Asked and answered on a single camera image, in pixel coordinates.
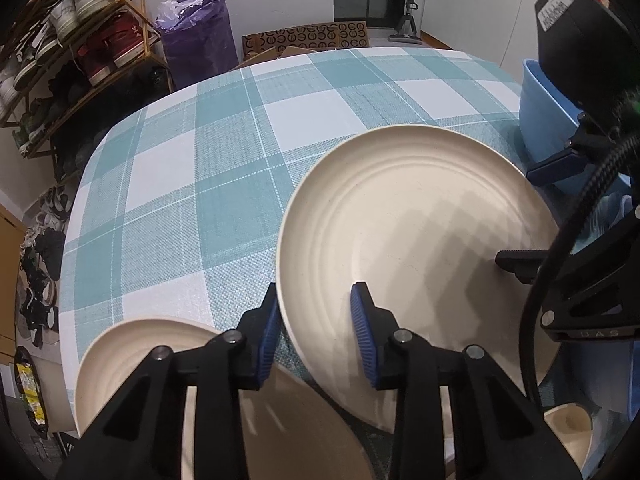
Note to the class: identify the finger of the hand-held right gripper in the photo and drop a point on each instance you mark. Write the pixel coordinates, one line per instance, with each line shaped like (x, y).
(550, 167)
(525, 262)

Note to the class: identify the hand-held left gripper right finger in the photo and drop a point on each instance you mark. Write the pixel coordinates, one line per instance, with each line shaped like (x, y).
(362, 335)

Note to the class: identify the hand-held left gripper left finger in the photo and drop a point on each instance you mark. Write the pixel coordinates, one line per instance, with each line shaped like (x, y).
(267, 330)

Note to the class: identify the blue bowl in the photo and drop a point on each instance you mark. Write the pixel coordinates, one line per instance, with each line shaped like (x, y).
(605, 385)
(540, 110)
(607, 210)

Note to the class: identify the cream ridged plate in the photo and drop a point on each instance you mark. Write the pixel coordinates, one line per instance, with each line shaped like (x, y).
(300, 435)
(425, 240)

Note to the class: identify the white kitchen cabinets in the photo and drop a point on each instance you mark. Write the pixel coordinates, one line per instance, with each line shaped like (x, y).
(480, 10)

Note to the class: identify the grey floor mop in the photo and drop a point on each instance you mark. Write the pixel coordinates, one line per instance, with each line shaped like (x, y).
(407, 25)

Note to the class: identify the small cream cup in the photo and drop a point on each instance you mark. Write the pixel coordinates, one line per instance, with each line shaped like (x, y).
(570, 435)

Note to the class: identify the pile of dark shoes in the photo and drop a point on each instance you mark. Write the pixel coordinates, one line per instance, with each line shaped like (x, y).
(45, 260)

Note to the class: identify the black bag of yellow wrappers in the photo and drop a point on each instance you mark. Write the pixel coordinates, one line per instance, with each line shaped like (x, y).
(30, 390)

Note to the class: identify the wooden door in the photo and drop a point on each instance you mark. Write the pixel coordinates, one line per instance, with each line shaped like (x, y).
(10, 285)

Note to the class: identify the open brown cardboard box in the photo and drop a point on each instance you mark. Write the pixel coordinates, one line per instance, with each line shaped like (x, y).
(295, 51)

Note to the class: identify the wooden shoe rack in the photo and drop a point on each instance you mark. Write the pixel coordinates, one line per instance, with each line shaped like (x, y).
(150, 69)

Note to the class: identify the large brown patterned doormat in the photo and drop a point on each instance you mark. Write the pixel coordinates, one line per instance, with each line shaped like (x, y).
(280, 40)

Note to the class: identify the purple plastic bag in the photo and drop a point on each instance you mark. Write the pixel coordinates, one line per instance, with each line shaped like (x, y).
(200, 40)

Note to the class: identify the group of assorted sneakers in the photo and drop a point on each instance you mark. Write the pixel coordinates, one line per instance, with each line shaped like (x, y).
(105, 45)

